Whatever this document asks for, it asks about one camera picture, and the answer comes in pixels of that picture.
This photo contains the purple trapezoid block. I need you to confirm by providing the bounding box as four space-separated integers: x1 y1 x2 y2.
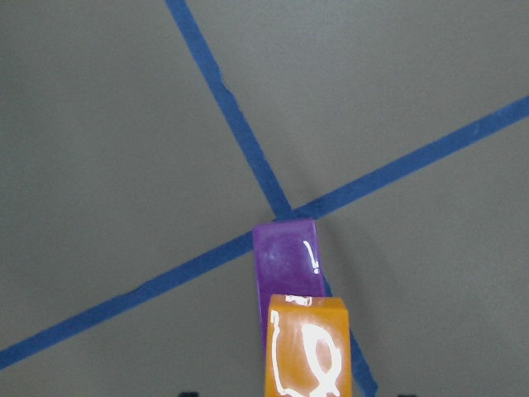
252 218 326 346

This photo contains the orange trapezoid block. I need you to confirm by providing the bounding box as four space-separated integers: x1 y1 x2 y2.
264 294 353 396

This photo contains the blue tape centre line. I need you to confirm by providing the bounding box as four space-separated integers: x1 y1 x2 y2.
164 0 379 396

